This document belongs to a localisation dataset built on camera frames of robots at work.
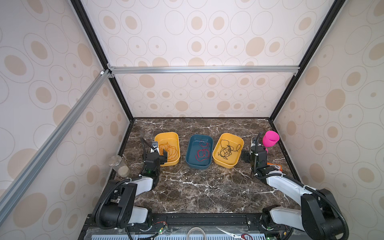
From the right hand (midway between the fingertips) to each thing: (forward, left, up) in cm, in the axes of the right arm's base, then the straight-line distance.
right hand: (253, 149), depth 89 cm
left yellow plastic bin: (+15, +54, -11) cm, 57 cm away
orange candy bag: (-7, -15, -9) cm, 19 cm away
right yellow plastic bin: (-2, +11, -9) cm, 14 cm away
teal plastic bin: (+7, +37, -8) cm, 38 cm away
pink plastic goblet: (+4, -9, +5) cm, 11 cm away
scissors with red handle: (-42, +13, -10) cm, 45 cm away
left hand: (+2, +56, +2) cm, 57 cm away
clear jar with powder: (-7, +80, -6) cm, 81 cm away
